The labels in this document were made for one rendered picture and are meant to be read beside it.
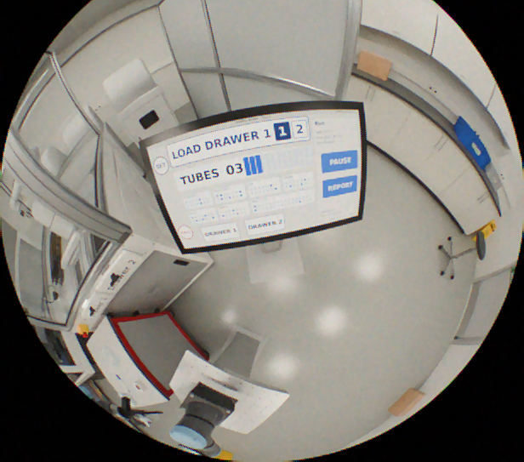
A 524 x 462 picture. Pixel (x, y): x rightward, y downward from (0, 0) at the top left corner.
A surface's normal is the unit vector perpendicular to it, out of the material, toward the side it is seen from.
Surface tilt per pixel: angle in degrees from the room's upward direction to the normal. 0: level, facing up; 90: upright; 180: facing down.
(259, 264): 3
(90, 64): 90
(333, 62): 90
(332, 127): 50
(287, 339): 0
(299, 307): 1
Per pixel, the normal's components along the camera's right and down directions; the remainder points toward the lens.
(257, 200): 0.07, 0.36
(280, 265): -0.07, -0.42
